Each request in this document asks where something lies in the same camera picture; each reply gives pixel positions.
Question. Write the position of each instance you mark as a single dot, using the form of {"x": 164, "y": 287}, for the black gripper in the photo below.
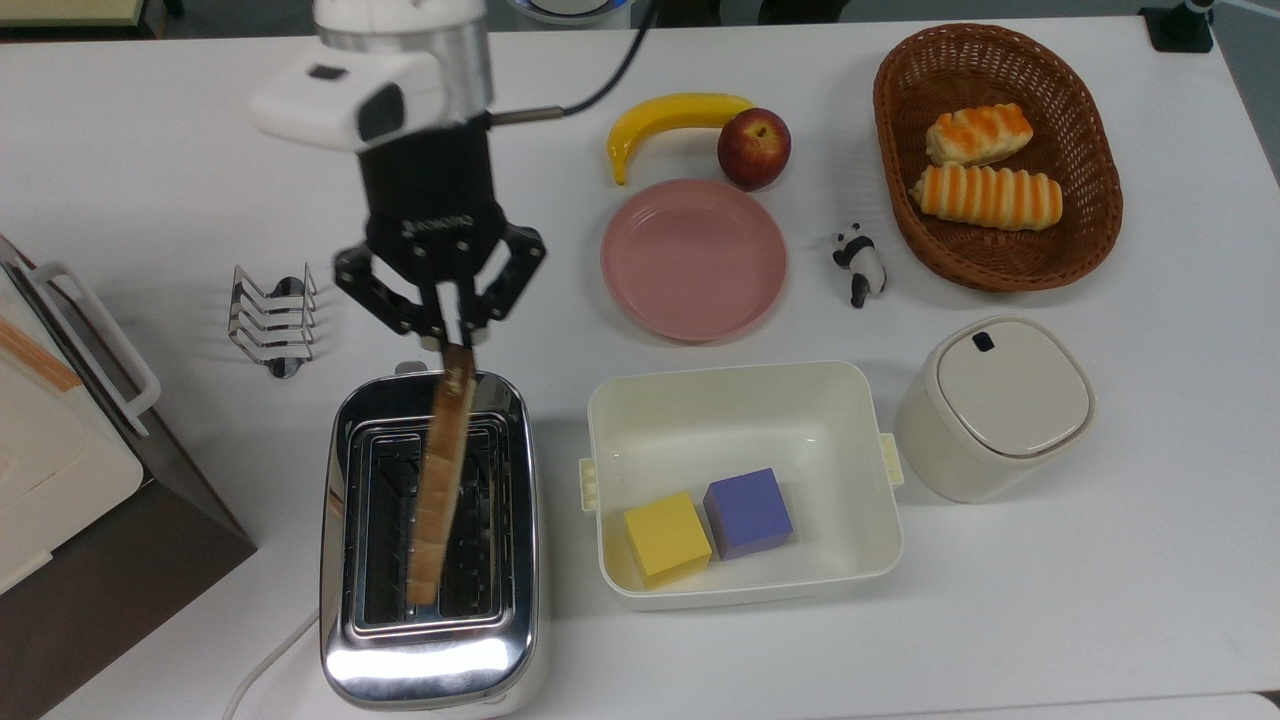
{"x": 430, "y": 200}

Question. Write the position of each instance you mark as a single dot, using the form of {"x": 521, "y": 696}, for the toast bread slice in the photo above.
{"x": 445, "y": 470}

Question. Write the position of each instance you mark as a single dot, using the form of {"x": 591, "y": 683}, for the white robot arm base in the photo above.
{"x": 570, "y": 10}

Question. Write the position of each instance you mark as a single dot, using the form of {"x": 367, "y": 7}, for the cream chrome two-slot toaster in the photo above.
{"x": 430, "y": 660}

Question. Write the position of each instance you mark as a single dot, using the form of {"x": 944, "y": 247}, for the long striped bread roll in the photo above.
{"x": 985, "y": 197}

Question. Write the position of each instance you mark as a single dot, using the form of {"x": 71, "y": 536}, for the short striped bread roll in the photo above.
{"x": 980, "y": 135}

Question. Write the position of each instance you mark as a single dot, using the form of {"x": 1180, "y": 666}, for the metal toast rack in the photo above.
{"x": 272, "y": 320}

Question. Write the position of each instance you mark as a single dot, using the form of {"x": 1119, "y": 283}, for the pink plate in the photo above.
{"x": 694, "y": 260}

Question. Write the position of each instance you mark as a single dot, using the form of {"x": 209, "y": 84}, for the yellow banana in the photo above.
{"x": 670, "y": 112}

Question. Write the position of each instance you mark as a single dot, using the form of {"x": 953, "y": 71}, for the white plastic storage box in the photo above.
{"x": 740, "y": 420}

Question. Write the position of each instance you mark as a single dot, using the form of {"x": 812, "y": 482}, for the red apple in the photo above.
{"x": 754, "y": 150}

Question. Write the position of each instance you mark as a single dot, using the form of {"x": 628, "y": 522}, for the yellow foam cube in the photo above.
{"x": 666, "y": 540}

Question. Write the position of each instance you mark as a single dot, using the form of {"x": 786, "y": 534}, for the purple foam cube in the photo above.
{"x": 748, "y": 512}

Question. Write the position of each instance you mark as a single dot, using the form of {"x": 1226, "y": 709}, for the panda figurine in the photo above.
{"x": 860, "y": 262}

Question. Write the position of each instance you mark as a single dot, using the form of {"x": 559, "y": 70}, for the dark brown box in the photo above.
{"x": 120, "y": 595}

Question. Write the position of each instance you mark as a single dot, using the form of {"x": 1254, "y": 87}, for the pale yellow panel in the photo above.
{"x": 65, "y": 10}

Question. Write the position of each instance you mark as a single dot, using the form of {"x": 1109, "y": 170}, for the cream lidded trash can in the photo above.
{"x": 1000, "y": 400}

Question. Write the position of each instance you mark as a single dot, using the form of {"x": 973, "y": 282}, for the brown wicker basket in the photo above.
{"x": 1090, "y": 200}

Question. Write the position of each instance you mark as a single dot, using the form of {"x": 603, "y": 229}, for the black stand base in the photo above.
{"x": 1180, "y": 28}

